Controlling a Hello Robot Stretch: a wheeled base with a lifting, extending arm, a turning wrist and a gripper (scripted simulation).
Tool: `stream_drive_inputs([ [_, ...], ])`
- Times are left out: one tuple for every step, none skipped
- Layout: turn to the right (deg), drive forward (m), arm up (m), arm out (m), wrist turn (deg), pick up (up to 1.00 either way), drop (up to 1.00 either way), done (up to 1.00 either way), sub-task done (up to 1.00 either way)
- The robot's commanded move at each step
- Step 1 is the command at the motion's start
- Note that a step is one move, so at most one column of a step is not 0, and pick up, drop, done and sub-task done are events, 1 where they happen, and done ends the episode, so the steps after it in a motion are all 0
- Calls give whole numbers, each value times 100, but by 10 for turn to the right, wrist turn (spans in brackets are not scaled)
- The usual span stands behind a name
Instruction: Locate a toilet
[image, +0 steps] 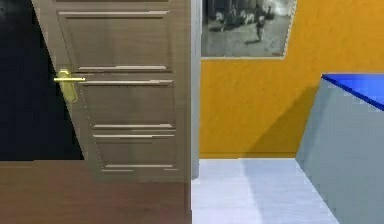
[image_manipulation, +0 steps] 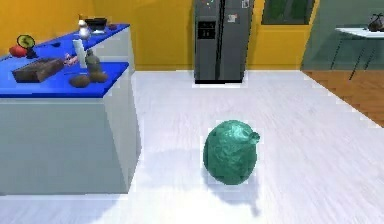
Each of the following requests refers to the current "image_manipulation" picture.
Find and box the pink small object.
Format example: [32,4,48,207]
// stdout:
[63,53,79,67]

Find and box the silver kettle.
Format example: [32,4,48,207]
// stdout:
[77,14,92,41]

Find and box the grey-brown bottle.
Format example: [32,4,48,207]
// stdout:
[85,49,102,74]

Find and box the brown potato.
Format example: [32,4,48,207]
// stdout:
[88,70,109,84]
[68,74,92,89]

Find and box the green tied garbage bag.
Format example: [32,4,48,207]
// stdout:
[202,119,261,186]

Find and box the blue-topped white kitchen counter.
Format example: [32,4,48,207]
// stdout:
[0,23,142,196]

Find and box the white table with black legs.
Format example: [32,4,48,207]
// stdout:
[329,27,384,81]

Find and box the white paper towel roll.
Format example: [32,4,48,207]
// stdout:
[72,38,88,67]

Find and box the brown bread loaf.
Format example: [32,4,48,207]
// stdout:
[12,57,65,84]

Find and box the red tomato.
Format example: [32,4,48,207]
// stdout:
[8,45,29,58]

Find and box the dark house plant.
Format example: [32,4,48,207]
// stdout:
[367,13,384,33]

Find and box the grey double-door fridge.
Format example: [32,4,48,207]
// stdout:
[193,0,255,85]

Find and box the black pan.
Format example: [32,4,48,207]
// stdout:
[84,17,109,32]

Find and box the dark window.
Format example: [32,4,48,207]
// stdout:
[261,0,316,26]

